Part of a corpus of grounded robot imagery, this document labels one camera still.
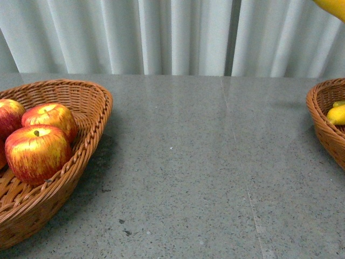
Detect red yellow apple front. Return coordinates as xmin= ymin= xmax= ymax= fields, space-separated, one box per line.
xmin=21 ymin=103 xmax=78 ymax=143

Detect red yellow apple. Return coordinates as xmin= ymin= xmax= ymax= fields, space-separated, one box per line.
xmin=21 ymin=103 xmax=78 ymax=143
xmin=5 ymin=125 xmax=72 ymax=186

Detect yellow banana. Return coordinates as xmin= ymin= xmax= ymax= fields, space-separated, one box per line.
xmin=333 ymin=100 xmax=345 ymax=107
xmin=313 ymin=0 xmax=345 ymax=23
xmin=327 ymin=105 xmax=345 ymax=126

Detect yellow banana front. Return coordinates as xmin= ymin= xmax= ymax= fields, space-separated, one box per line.
xmin=313 ymin=0 xmax=345 ymax=23

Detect pale grey curtain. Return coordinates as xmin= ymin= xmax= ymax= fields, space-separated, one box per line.
xmin=1 ymin=1 xmax=344 ymax=78

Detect right brown wicker basket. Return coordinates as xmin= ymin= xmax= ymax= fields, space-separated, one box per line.
xmin=306 ymin=78 xmax=344 ymax=168

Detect brown wicker basket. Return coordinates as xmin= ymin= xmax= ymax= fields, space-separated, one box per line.
xmin=306 ymin=78 xmax=344 ymax=168
xmin=1 ymin=79 xmax=113 ymax=250

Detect red apple in basket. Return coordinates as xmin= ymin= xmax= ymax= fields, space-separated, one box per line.
xmin=1 ymin=99 xmax=26 ymax=141

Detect left brown wicker basket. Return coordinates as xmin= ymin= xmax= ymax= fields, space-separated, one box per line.
xmin=1 ymin=79 xmax=113 ymax=250

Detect yellow banana in basket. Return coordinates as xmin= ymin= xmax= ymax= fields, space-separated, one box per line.
xmin=333 ymin=100 xmax=345 ymax=107

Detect red apple basket edge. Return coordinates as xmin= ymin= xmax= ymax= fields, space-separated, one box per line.
xmin=0 ymin=139 xmax=7 ymax=169

